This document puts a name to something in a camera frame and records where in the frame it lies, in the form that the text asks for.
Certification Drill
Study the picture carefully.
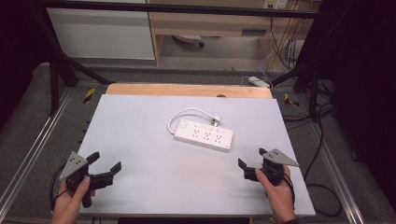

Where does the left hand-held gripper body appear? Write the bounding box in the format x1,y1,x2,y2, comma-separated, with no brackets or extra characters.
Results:
59,151,96,209

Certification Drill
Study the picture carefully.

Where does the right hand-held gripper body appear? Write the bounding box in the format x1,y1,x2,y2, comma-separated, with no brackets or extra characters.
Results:
261,148,301,188

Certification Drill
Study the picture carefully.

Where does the person's right hand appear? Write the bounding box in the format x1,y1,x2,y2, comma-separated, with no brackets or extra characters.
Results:
255,164,297,224

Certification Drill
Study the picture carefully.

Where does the person's left hand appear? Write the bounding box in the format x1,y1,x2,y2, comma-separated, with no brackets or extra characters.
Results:
50,176,96,224

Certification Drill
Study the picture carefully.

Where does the white work board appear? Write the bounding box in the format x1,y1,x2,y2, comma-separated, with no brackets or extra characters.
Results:
78,93,317,218

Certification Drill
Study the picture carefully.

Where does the white power strip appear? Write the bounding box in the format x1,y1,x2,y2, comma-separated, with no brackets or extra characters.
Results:
174,118,234,153

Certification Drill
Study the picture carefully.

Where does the white extension socket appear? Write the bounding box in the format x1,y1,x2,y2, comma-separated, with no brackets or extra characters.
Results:
247,76,272,89

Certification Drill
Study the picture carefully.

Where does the black metal stand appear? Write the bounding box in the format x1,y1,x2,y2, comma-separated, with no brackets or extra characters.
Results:
32,6,115,117
270,57,322,123

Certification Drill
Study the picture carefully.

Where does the wooden table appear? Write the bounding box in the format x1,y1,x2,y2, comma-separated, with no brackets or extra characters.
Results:
106,82,274,100

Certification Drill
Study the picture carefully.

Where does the white cabinet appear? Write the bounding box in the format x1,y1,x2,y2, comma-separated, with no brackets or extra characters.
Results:
46,7,156,61

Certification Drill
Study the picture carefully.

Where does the black curtain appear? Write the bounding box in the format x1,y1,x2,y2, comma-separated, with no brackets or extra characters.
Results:
0,0,60,125
295,0,396,202

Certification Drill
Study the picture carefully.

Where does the white chair base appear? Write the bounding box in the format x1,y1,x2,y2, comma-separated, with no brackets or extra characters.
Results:
172,34,206,49

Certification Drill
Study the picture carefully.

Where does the light wooden desk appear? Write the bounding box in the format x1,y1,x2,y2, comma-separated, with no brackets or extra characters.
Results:
146,0,323,67

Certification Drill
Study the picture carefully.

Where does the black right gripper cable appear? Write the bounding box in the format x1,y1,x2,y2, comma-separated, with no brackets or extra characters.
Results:
281,172,297,210

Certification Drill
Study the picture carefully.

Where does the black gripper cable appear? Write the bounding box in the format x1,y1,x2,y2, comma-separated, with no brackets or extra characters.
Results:
49,163,69,214
281,172,297,210

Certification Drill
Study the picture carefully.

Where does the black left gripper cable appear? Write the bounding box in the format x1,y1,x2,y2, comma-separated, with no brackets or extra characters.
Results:
49,163,69,214

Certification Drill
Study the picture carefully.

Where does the aluminium rail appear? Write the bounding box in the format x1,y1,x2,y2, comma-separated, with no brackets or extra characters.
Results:
306,120,366,224
0,88,74,217

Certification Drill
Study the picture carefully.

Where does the black floor cable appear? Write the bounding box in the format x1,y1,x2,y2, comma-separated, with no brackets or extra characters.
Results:
281,102,344,218

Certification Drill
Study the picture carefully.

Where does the white power strip cable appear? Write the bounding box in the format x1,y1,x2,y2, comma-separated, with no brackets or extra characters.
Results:
167,107,216,135

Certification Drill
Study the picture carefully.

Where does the bundle of hanging cables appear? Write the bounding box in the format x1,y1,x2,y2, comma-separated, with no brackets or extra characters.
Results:
268,15,307,71

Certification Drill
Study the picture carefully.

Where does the white wall socket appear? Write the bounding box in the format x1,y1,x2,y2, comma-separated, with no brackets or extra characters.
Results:
262,0,289,9

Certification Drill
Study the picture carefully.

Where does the black metal frame bar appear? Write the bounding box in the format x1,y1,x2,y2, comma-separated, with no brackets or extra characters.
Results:
36,0,321,19

